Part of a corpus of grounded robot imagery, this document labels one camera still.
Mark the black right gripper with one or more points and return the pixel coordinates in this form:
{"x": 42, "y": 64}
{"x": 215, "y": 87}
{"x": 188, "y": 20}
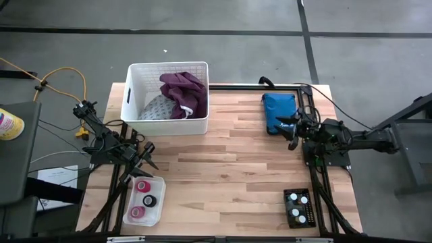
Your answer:
{"x": 308, "y": 130}

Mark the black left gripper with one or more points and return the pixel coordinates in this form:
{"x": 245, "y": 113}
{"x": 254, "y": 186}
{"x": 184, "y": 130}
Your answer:
{"x": 135, "y": 158}

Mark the pink bandage roll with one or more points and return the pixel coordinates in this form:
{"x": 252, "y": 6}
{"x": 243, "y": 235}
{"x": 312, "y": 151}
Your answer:
{"x": 143, "y": 186}
{"x": 137, "y": 212}

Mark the blue first aid pouch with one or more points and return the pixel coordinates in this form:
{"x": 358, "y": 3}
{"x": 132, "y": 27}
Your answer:
{"x": 276, "y": 108}

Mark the grey patterned cloth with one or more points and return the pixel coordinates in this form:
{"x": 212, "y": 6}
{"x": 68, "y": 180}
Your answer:
{"x": 158, "y": 108}

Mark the orange pill bottle white cap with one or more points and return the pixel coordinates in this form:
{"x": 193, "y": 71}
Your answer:
{"x": 304, "y": 200}

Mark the purple cloth white trim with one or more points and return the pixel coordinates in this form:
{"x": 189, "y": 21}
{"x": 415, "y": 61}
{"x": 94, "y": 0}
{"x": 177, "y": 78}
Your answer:
{"x": 185, "y": 91}

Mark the blue pill bottle white cap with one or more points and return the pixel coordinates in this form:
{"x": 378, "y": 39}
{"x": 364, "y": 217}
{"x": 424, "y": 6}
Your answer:
{"x": 295, "y": 212}

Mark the yellow pill bottle white cap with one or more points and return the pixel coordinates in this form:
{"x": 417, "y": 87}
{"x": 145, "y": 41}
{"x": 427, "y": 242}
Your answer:
{"x": 301, "y": 219}

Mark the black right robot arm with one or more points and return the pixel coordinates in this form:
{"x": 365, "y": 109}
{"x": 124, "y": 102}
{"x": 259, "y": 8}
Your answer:
{"x": 371, "y": 140}

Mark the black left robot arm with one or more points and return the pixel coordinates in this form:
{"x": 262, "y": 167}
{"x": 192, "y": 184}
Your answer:
{"x": 101, "y": 135}

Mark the white perforated plastic basket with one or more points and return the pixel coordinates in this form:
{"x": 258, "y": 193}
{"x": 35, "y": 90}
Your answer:
{"x": 135, "y": 111}

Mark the clear plastic tray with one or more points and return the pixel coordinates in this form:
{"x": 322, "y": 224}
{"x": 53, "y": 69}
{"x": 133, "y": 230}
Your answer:
{"x": 158, "y": 189}

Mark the white paper sheet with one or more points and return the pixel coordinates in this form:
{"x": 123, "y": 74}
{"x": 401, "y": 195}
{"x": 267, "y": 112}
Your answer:
{"x": 57, "y": 175}

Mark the black perforated tray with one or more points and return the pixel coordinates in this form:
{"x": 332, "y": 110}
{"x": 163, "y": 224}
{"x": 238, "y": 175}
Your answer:
{"x": 311, "y": 219}

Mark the black metal stand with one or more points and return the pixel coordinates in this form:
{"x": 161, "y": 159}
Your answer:
{"x": 408, "y": 141}

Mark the dark grey side table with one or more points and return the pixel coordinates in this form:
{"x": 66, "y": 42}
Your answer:
{"x": 17, "y": 162}

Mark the yellow wipes canister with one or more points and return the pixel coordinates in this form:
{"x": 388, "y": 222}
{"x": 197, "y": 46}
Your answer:
{"x": 10, "y": 125}

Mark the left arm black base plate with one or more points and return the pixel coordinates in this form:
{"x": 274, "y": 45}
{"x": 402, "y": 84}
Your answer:
{"x": 98, "y": 158}

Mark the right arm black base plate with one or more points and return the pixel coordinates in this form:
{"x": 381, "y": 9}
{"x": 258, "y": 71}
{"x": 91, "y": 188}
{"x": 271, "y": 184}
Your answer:
{"x": 337, "y": 160}

